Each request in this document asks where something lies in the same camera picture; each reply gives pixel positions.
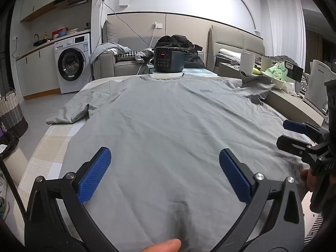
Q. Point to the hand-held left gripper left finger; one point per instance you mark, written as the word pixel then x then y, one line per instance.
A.
pixel 94 174

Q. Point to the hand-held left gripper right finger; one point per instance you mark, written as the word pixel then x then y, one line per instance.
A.
pixel 235 178

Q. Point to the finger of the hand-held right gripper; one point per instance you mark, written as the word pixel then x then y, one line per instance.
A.
pixel 291 144
pixel 295 127

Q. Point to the grey t-shirt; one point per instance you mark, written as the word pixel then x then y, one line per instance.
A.
pixel 162 136

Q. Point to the light grey clothes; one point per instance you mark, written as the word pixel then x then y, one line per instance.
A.
pixel 107 48

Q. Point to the person's right hand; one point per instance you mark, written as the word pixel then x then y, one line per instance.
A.
pixel 308 181

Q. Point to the person's left hand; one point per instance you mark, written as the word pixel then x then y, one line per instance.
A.
pixel 162 246

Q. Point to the white bowl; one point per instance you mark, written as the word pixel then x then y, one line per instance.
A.
pixel 281 84

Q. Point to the white paper bag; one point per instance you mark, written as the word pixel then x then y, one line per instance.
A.
pixel 317 84

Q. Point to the black card box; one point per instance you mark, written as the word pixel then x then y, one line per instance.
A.
pixel 294 71

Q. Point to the green plastic bag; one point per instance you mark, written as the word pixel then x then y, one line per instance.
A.
pixel 275 71

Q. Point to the black white zigzag mat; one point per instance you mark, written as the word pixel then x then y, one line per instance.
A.
pixel 313 228

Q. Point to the white cup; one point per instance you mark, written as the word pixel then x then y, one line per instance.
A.
pixel 267 63

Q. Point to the black trash bag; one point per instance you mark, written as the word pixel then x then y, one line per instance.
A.
pixel 8 147

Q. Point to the white curtain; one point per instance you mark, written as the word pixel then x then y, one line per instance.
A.
pixel 283 31

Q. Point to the beige bed headboard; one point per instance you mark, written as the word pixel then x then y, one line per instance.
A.
pixel 236 40

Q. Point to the woven basket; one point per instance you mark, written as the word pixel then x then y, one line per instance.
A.
pixel 10 110

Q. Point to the white washing machine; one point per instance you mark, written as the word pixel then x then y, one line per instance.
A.
pixel 73 65

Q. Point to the grey sofa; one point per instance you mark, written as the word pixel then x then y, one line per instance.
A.
pixel 126 65

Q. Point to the kitchen counter cabinet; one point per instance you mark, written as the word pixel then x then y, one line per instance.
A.
pixel 36 71

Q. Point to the houndstooth pillow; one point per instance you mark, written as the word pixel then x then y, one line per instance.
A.
pixel 128 53

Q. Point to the black electric pressure cooker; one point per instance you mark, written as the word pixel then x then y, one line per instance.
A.
pixel 173 60

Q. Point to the grey sofa cushion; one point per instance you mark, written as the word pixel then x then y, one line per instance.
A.
pixel 110 32

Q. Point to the red box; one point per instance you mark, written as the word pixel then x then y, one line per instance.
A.
pixel 59 32

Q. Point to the black door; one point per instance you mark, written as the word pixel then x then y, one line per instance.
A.
pixel 6 57

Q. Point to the black faucet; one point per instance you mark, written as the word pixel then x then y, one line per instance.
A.
pixel 36 36

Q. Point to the upper kitchen cabinet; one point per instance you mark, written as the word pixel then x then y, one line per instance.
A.
pixel 34 5

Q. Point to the white wall socket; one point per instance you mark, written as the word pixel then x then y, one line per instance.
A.
pixel 15 38
pixel 157 25

